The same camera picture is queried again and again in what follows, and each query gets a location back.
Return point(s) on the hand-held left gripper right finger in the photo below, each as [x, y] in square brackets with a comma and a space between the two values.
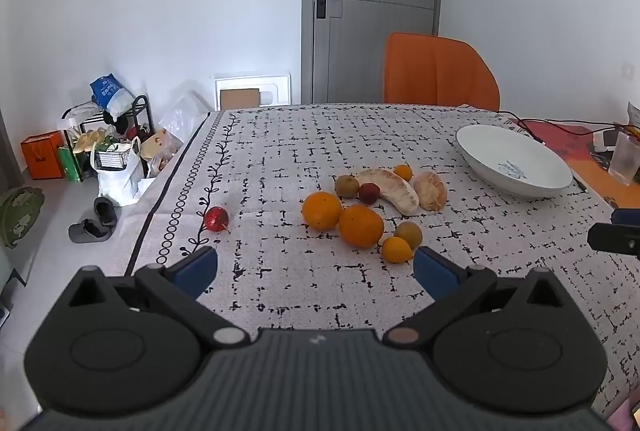
[435, 271]

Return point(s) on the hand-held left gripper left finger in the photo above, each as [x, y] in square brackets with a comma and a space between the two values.
[197, 268]

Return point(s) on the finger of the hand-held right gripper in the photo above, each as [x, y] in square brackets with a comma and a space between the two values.
[615, 239]
[627, 215]

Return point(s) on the small orange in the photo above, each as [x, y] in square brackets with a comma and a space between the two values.
[396, 250]
[403, 171]

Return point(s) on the brown kiwi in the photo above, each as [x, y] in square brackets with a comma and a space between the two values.
[409, 233]
[346, 185]

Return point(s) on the dark red fruit with stem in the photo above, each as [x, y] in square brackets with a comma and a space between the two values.
[216, 218]

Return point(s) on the short peeled pomelo segment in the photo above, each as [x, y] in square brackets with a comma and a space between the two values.
[431, 190]

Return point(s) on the large orange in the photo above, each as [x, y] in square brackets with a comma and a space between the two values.
[322, 210]
[361, 225]

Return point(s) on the long peeled pomelo segment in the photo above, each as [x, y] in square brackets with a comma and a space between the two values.
[392, 190]

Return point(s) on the small pink-red fruit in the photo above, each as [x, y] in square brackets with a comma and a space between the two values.
[369, 192]

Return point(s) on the white bowl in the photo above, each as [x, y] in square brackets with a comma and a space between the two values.
[510, 161]

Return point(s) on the clear plastic cup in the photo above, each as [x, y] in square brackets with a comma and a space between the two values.
[625, 158]

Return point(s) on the small white device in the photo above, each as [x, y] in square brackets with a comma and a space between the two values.
[604, 142]

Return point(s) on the red table mat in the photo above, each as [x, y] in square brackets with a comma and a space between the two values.
[575, 136]

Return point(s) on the white paper packet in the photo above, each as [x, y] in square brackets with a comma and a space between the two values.
[635, 113]

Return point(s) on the grey slipper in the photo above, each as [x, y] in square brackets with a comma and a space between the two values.
[90, 231]
[105, 210]

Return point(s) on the white tote bag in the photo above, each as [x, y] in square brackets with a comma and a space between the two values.
[117, 183]

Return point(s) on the brown paper bag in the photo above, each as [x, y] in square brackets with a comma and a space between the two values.
[160, 146]

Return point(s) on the black-patterned white tablecloth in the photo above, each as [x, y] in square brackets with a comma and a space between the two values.
[280, 161]

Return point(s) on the clear plastic bag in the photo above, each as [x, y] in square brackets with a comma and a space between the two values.
[185, 111]

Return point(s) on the green box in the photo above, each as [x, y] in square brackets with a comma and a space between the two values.
[70, 163]

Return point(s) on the pair of yellow slippers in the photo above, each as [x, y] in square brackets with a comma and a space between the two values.
[90, 140]

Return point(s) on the black shoe rack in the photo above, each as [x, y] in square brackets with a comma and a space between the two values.
[142, 103]

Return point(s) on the brown cardboard sheet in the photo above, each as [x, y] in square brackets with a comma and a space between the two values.
[240, 99]

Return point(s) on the green patterned round object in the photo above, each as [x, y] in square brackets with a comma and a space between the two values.
[17, 216]

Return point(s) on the blue and white bag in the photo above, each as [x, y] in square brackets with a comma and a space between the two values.
[110, 93]

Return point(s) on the orange chair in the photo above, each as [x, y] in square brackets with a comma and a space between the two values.
[435, 71]

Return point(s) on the white foam packaging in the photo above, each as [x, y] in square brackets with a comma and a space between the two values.
[275, 83]

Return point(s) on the grey door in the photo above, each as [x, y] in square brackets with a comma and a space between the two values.
[380, 11]

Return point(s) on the white wall outlet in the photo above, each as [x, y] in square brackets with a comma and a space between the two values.
[627, 70]

